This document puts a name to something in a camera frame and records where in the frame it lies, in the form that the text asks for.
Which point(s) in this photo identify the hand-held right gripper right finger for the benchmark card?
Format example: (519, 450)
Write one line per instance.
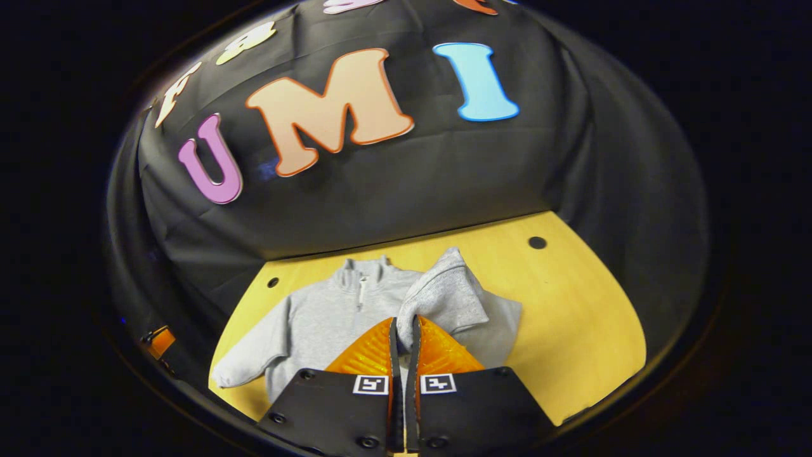
(412, 381)

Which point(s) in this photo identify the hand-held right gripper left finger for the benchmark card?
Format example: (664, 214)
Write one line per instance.
(396, 381)

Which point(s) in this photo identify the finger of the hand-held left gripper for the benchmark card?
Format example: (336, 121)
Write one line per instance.
(160, 343)

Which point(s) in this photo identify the grey zip-neck sweatshirt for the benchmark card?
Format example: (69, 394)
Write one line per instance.
(330, 317)

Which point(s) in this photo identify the black backdrop cloth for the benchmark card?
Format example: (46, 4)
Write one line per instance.
(412, 184)

